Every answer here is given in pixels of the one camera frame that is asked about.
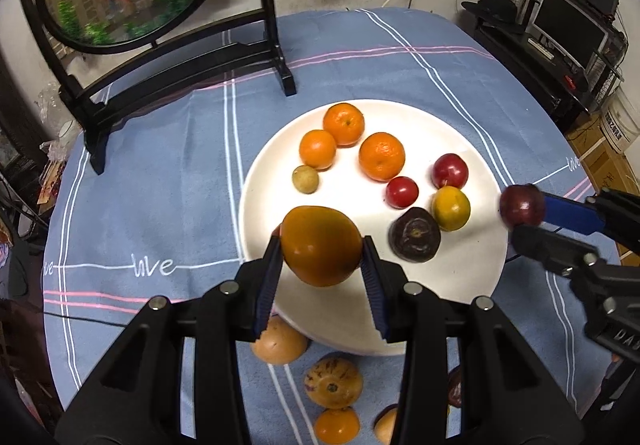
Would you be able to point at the spotted yellow melon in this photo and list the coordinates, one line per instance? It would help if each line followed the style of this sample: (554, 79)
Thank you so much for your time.
(333, 382)

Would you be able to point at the black media stand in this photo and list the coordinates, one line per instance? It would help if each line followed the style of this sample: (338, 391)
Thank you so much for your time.
(540, 75)

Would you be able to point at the white plate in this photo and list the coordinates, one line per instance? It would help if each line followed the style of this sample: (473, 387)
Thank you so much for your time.
(345, 195)

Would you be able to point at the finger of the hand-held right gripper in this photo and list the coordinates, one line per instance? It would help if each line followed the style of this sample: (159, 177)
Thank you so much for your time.
(570, 215)
(540, 242)

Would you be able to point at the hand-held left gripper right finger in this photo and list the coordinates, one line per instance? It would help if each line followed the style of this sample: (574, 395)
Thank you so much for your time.
(376, 290)

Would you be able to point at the computer monitor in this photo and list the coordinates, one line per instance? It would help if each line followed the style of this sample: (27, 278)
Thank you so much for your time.
(570, 27)

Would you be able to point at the dark purple mangosteen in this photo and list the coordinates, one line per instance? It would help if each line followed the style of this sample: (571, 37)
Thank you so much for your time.
(414, 234)
(454, 387)

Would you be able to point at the tan pear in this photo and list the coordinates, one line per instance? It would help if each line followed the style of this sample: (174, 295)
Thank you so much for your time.
(387, 427)

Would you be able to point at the goldfish screen in black frame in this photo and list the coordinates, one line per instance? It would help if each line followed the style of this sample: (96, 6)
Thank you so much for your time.
(262, 0)

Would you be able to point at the small tan longan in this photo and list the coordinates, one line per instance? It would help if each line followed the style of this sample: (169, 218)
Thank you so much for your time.
(305, 179)

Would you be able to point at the white bucket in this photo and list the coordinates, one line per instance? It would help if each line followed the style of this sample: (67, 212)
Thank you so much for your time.
(625, 125)

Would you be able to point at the blue plaid tablecloth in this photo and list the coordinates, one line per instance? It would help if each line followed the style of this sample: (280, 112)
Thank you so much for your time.
(165, 185)

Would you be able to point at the red cherry tomato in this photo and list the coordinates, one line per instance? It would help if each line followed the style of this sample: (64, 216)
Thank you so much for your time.
(401, 192)

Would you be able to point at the dark red plum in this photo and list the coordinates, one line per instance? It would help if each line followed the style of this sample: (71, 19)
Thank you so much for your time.
(450, 170)

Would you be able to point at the white remote control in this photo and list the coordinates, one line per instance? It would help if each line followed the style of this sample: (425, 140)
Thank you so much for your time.
(540, 50)

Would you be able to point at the yellow-orange round fruit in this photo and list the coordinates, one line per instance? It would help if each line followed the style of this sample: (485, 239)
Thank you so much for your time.
(451, 208)

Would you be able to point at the clear plastic bag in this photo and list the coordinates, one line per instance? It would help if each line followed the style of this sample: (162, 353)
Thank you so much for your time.
(52, 110)

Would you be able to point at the large red plum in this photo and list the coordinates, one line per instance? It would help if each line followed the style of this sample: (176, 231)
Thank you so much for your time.
(522, 205)

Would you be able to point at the yellow-orange fruit with green stem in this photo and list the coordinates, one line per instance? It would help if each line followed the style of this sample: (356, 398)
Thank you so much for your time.
(336, 425)

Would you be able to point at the dark orange persimmon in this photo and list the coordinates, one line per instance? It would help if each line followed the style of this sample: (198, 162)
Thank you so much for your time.
(321, 245)

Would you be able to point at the large cardboard box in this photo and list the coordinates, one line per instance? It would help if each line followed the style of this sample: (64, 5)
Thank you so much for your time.
(597, 160)

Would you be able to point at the large tan round fruit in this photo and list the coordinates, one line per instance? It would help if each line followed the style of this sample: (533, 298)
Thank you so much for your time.
(285, 347)

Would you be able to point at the black hat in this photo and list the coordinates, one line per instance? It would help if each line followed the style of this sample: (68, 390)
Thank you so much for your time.
(492, 5)

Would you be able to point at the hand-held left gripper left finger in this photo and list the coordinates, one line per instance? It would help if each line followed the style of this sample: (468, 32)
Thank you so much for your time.
(267, 290)

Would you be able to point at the orange tangerine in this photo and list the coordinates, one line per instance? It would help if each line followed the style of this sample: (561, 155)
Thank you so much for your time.
(317, 149)
(344, 124)
(381, 157)

